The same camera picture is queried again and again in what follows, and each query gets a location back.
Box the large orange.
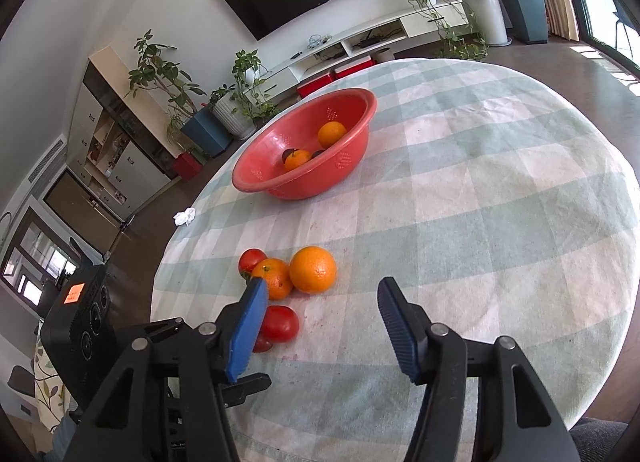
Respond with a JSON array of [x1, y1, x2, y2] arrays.
[[289, 246, 338, 295]]

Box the red storage box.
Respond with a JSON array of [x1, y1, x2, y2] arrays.
[[334, 56, 376, 81], [296, 72, 335, 98]]

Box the red plastic colander bowl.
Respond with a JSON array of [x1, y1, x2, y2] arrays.
[[231, 88, 377, 201]]

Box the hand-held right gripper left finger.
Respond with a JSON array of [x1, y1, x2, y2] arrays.
[[72, 277, 271, 462]]

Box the tall plant in blue pot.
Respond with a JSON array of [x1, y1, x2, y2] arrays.
[[127, 30, 233, 155]]

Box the black outdoor chair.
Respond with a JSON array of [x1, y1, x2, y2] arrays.
[[602, 0, 640, 55]]

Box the plant in white ribbed pot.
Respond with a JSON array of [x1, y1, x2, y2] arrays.
[[207, 84, 256, 140]]

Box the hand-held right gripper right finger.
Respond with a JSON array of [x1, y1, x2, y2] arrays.
[[377, 277, 576, 462]]

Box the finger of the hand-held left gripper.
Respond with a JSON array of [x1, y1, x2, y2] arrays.
[[220, 373, 273, 409], [117, 318, 187, 343]]

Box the plant in tall white pot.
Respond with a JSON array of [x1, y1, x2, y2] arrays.
[[440, 0, 512, 46]]

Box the leaf print cloth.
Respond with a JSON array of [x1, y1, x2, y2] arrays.
[[32, 337, 68, 435]]

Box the white air vent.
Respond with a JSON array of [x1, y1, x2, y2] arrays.
[[27, 139, 66, 183]]

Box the white wall cabinets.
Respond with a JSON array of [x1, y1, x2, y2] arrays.
[[65, 86, 173, 205]]

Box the red bin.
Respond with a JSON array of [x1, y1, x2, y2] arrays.
[[172, 152, 203, 180]]

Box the white television cabinet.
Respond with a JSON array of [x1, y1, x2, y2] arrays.
[[260, 0, 468, 87]]

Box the mandarin with stem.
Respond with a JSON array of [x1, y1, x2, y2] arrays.
[[250, 258, 294, 301], [284, 149, 311, 173]]

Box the red tomato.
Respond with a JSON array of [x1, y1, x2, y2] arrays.
[[259, 305, 300, 344], [238, 248, 268, 283]]

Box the checked green white tablecloth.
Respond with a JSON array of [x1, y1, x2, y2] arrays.
[[150, 58, 633, 462]]

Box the small round orange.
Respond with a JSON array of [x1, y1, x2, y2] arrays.
[[318, 121, 348, 149]]

